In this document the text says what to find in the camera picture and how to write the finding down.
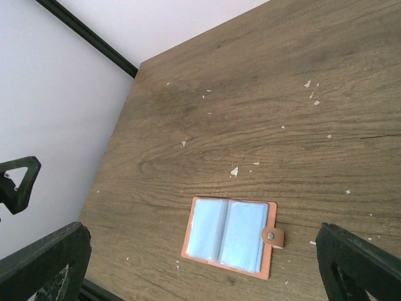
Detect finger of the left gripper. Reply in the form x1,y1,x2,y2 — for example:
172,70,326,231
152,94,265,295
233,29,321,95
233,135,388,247
1,156,41,215

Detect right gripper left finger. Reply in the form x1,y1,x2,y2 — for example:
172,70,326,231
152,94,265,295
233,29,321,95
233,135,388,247
1,222,91,300

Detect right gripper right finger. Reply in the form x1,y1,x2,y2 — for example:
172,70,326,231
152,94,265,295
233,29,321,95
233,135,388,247
316,223,400,300

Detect left black frame post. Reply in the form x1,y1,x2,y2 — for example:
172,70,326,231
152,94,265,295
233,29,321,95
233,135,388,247
36,0,138,78

